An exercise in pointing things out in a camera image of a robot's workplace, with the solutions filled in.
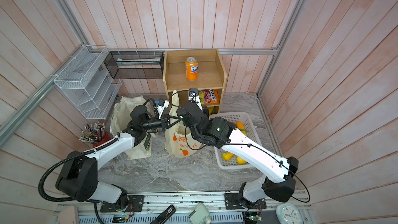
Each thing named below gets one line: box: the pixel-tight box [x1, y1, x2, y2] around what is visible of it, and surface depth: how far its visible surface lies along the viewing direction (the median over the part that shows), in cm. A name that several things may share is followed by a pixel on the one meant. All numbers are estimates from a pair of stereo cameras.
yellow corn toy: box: [221, 151, 235, 161], surface depth 87 cm
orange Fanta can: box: [185, 56, 199, 81], surface depth 79 cm
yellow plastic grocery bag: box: [164, 90, 204, 159], surface depth 76 cm
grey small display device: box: [188, 203, 212, 224], surface depth 67 cm
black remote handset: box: [149, 204, 177, 224], surface depth 70 cm
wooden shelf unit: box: [163, 48, 227, 115], surface depth 87 cm
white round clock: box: [275, 203, 304, 224], surface depth 70 cm
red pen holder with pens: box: [79, 121, 112, 148], surface depth 83 cm
